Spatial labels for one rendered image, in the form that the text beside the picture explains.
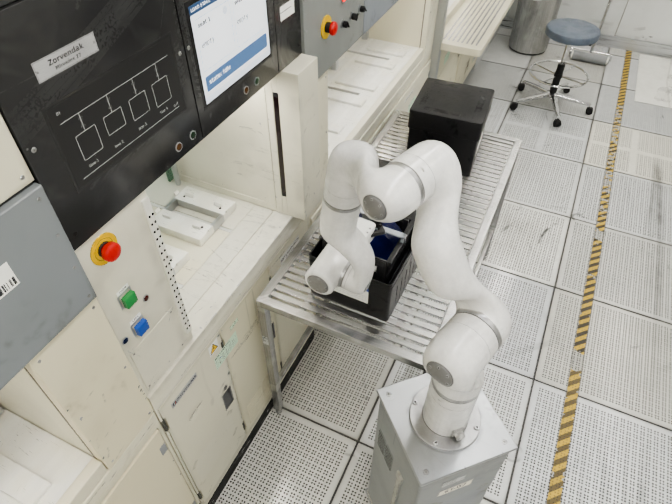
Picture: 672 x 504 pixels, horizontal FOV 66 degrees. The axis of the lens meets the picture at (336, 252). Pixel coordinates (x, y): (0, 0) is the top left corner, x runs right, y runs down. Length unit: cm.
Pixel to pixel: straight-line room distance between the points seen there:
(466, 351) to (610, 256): 222
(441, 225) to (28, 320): 75
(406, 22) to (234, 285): 181
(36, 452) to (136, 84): 90
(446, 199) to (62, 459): 106
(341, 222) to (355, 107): 127
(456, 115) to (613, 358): 138
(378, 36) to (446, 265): 213
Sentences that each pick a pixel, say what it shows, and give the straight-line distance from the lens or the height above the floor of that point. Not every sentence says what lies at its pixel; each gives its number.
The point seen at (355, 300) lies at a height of 81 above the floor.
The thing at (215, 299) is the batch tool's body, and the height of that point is 87.
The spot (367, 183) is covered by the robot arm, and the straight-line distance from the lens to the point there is 94.
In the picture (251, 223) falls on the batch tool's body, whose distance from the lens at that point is 180.
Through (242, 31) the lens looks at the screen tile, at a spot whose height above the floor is 157.
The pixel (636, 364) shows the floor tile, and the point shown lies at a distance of 282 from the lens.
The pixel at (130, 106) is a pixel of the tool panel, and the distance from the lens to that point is 106.
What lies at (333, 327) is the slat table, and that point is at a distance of 162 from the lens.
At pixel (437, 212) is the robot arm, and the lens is 103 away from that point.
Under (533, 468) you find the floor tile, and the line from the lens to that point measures 237.
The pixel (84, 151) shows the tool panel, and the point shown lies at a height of 156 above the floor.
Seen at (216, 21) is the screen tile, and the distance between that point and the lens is 123.
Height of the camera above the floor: 207
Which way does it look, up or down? 46 degrees down
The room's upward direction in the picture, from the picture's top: straight up
